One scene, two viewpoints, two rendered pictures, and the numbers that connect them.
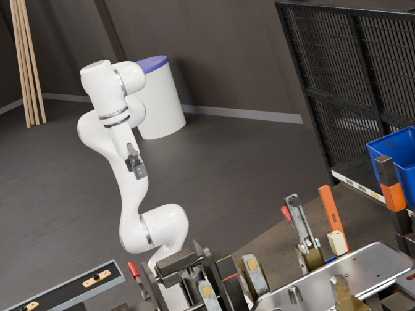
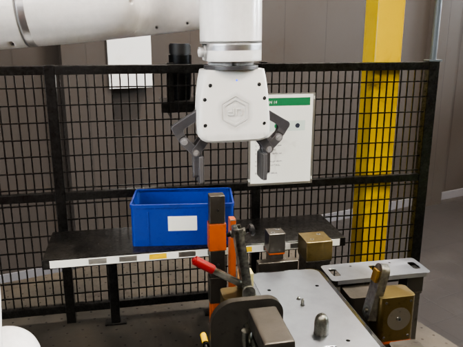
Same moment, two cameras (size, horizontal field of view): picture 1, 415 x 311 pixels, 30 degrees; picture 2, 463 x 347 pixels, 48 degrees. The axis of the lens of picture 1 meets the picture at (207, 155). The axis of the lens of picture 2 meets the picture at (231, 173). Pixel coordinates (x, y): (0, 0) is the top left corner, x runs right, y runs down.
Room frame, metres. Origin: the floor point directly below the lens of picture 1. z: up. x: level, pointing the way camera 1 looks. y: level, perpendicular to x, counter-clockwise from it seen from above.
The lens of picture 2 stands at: (2.01, 0.92, 1.63)
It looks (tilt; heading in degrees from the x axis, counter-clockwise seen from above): 15 degrees down; 271
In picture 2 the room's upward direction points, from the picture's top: straight up
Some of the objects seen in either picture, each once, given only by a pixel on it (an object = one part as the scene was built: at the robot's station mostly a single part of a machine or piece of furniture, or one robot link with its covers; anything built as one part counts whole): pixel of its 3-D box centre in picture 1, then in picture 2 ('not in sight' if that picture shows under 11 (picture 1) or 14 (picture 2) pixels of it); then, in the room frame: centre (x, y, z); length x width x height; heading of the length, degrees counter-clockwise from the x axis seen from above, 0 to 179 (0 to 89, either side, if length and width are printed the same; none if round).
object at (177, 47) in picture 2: not in sight; (180, 71); (2.22, -0.80, 1.52); 0.07 x 0.07 x 0.18
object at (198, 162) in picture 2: (129, 158); (191, 159); (2.09, 0.21, 1.46); 0.03 x 0.03 x 0.07; 13
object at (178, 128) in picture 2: not in sight; (198, 124); (2.07, 0.21, 1.51); 0.08 x 0.01 x 0.06; 13
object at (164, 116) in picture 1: (152, 98); not in sight; (7.50, 0.32, 0.34); 0.59 x 0.56 x 0.69; 28
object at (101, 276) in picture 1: (96, 277); not in sight; (2.07, 0.43, 1.17); 0.08 x 0.04 x 0.01; 112
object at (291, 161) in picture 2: not in sight; (280, 139); (1.88, -0.78, 1.30); 0.23 x 0.02 x 0.31; 12
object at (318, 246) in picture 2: not in sight; (312, 291); (1.80, -0.51, 0.88); 0.08 x 0.08 x 0.36; 12
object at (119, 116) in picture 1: (114, 115); (229, 54); (2.03, 0.20, 1.61); 0.09 x 0.08 x 0.03; 13
